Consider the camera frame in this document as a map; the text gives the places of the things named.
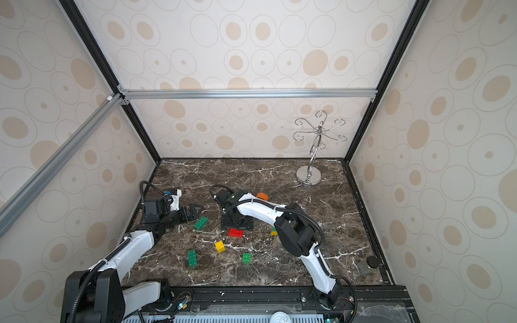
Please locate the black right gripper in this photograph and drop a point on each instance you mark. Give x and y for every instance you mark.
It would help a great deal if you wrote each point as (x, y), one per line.
(236, 220)

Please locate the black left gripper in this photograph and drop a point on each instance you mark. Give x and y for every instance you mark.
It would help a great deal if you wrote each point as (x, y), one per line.
(186, 217)

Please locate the red long lego brick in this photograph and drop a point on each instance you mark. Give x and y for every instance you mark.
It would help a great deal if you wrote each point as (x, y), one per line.
(236, 233)

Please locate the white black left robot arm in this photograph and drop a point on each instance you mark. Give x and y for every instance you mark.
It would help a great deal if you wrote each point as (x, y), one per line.
(96, 294)

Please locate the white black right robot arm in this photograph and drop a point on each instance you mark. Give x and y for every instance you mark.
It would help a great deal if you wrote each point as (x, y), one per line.
(299, 234)

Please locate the green long lego brick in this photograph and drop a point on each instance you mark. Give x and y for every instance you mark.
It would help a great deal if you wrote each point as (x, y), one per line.
(192, 258)
(201, 223)

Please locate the yellow rounded lego brick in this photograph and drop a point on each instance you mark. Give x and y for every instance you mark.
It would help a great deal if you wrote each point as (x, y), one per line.
(220, 246)

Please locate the green square lego brick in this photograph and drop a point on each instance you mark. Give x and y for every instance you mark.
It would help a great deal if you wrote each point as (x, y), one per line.
(246, 258)

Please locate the chrome jewelry stand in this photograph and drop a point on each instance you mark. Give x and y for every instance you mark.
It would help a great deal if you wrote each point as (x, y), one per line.
(310, 175)

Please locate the black round knob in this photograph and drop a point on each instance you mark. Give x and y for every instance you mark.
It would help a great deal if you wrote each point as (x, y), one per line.
(373, 262)

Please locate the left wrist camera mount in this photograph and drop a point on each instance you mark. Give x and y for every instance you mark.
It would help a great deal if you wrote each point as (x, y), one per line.
(172, 199)

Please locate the aluminium horizontal back rail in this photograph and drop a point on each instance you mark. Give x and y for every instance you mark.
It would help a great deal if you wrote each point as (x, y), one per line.
(219, 94)

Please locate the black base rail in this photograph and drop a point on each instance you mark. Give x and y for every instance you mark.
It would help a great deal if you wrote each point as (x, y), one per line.
(369, 303)

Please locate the aluminium left diagonal rail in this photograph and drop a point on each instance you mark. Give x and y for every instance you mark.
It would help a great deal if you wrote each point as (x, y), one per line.
(22, 199)

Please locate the black vertical frame post left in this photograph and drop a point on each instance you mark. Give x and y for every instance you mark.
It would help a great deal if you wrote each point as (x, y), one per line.
(79, 23)

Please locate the black vertical frame post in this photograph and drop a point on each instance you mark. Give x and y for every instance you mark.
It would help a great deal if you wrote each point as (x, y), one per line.
(401, 46)
(79, 23)

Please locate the black vertical frame post right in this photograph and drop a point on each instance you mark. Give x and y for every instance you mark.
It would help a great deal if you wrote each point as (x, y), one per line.
(401, 46)

